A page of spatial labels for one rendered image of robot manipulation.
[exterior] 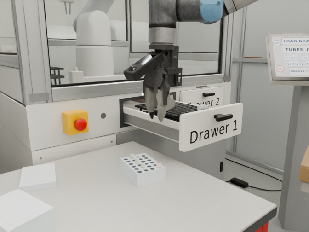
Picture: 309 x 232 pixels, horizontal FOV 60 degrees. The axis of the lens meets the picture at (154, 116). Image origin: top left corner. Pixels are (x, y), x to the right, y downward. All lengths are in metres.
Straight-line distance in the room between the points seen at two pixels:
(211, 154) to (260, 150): 1.41
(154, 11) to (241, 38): 2.16
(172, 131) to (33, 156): 0.44
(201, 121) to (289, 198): 1.14
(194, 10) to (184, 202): 0.46
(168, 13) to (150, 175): 0.42
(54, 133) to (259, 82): 2.16
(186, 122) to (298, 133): 1.03
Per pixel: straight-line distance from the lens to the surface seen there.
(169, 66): 0.77
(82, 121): 0.87
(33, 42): 0.88
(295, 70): 1.55
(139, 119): 0.95
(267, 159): 2.82
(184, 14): 0.72
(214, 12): 0.71
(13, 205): 0.61
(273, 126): 2.71
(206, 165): 1.47
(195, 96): 1.25
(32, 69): 0.88
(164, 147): 1.21
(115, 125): 1.02
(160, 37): 0.73
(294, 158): 1.74
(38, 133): 0.91
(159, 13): 0.73
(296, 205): 1.88
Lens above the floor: 1.10
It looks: 14 degrees down
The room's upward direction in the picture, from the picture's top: straight up
